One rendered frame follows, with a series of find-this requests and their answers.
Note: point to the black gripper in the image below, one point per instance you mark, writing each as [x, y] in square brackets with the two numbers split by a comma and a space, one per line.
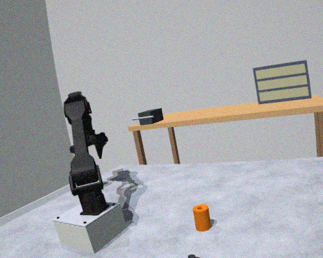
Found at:
[99, 149]

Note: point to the orange knob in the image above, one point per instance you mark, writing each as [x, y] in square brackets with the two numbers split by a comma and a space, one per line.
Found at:
[202, 218]

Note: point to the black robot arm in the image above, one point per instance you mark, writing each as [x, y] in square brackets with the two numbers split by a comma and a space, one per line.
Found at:
[84, 170]

